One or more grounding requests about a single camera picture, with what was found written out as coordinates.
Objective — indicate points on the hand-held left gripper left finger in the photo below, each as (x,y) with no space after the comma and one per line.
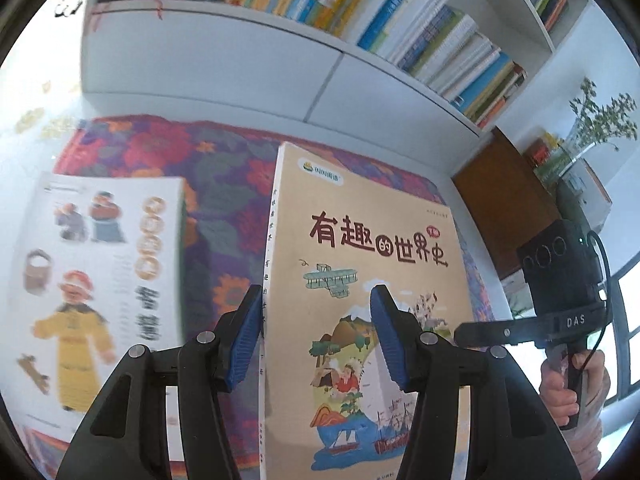
(245,340)

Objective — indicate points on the green leafy plant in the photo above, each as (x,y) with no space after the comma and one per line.
(600,115)

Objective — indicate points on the beige illustrated cover book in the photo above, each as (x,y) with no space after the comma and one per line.
(350,200)

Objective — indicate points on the row of white and blue books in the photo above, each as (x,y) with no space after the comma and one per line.
(450,50)

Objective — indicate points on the person's right hand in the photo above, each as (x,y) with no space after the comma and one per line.
(555,395)

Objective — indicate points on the person's right forearm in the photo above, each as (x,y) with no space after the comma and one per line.
(590,445)

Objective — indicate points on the white bookshelf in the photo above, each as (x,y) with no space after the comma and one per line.
(225,70)

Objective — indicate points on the white yellow-robed figure book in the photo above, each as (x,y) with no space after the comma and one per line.
(75,350)

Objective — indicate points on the clear glass vase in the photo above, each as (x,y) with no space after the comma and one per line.
(580,155)

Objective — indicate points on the floral patterned mat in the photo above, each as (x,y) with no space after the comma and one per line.
(225,185)

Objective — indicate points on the yellow and red boxes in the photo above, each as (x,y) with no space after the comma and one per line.
(545,147)

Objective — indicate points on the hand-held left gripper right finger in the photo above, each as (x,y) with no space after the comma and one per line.
(390,340)

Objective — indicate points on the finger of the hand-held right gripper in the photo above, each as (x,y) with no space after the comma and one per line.
(500,334)

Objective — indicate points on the brown wooden cabinet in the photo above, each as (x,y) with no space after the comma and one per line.
(505,195)

